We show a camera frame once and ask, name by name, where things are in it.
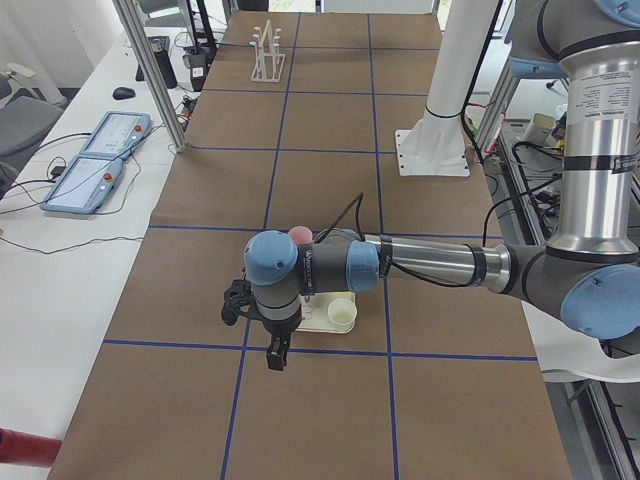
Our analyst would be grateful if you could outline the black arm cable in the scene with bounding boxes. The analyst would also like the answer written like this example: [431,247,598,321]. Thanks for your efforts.
[319,192,551,289]

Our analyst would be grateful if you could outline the red cylinder object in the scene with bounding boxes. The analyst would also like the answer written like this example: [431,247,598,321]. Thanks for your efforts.
[0,428,62,468]

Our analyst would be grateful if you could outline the cream plastic cup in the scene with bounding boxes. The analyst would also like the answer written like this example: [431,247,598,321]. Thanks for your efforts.
[327,298,358,333]

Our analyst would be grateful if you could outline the black computer mouse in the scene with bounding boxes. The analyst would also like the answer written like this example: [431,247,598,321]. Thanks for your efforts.
[112,87,136,100]

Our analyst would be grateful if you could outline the cream plastic tray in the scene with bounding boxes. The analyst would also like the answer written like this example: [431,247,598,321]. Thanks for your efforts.
[298,292,356,334]

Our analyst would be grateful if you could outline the aluminium frame post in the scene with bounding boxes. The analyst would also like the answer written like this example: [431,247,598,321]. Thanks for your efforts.
[112,0,187,153]

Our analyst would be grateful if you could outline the pink plastic cup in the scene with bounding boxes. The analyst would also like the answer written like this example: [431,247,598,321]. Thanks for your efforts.
[288,225,314,245]

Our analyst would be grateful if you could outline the lower teach pendant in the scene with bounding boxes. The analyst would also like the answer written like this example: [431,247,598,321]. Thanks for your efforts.
[40,155,124,215]

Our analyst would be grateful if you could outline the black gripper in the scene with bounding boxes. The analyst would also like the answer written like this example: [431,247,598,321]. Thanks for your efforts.
[261,310,302,371]

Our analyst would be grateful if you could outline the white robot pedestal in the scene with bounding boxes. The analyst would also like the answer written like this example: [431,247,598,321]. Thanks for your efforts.
[395,0,502,177]

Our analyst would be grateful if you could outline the teach pendant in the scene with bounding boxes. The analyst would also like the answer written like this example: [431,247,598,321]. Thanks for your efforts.
[80,111,151,158]
[40,155,124,215]

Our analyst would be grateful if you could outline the brown paper table cover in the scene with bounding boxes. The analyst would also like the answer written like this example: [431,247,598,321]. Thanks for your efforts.
[51,12,571,479]

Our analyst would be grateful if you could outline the upper teach pendant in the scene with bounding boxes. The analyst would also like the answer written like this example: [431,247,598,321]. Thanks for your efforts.
[80,111,151,158]

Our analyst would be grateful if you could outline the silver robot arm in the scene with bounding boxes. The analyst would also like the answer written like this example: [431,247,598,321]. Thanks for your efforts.
[223,1,639,370]

